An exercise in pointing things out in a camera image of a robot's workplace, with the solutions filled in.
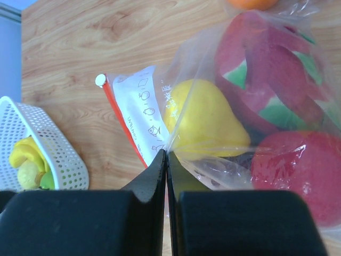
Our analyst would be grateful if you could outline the orange-zip bag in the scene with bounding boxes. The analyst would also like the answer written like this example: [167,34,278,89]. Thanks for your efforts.
[95,4,340,241]

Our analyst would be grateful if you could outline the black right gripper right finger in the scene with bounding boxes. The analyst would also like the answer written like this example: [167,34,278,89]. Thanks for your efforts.
[167,153,327,255]

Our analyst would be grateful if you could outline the yellow fake lemon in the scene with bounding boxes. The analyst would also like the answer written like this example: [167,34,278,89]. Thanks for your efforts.
[17,161,44,190]

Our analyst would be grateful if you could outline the yellow fake banana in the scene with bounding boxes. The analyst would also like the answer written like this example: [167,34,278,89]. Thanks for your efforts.
[9,137,51,174]

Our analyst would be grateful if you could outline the red dragon fruit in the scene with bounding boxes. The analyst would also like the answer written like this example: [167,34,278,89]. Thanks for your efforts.
[214,11,330,134]

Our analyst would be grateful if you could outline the orange fake fruit blue bag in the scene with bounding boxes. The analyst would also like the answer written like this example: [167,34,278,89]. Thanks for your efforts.
[226,0,278,11]

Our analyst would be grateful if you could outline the red fake apple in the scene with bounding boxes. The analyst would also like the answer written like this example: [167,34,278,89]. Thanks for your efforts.
[251,131,340,227]

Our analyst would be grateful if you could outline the white perforated plastic basket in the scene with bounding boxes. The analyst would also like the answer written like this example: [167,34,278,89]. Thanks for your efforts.
[1,96,90,191]

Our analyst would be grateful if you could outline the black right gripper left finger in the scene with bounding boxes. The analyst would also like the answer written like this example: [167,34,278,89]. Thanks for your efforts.
[1,150,166,255]

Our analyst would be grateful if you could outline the yellow fake pear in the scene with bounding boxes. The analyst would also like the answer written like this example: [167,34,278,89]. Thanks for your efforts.
[163,79,250,161]

